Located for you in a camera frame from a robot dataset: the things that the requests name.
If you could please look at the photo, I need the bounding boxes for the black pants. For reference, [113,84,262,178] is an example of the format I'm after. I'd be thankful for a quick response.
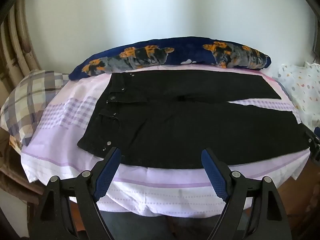
[77,70,310,168]

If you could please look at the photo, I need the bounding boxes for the purple checked bed sheet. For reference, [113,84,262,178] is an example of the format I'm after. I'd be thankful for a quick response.
[21,64,312,217]

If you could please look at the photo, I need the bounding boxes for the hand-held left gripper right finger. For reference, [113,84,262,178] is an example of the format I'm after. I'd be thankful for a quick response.
[201,148,293,240]

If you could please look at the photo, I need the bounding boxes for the dark grey cloth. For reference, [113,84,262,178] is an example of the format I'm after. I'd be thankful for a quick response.
[100,210,218,240]

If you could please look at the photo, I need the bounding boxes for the plaid pillow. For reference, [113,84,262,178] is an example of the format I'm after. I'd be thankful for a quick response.
[0,69,72,147]

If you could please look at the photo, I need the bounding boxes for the brown wooden bed frame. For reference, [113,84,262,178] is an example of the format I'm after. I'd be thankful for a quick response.
[0,140,49,205]

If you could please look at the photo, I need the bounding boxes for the blue tiger print blanket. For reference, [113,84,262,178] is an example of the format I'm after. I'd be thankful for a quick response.
[69,38,272,81]

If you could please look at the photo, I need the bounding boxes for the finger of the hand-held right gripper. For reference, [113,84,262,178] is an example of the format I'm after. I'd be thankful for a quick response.
[302,127,320,162]

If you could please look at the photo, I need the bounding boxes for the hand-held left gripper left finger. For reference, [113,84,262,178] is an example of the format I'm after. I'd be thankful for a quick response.
[30,147,122,240]

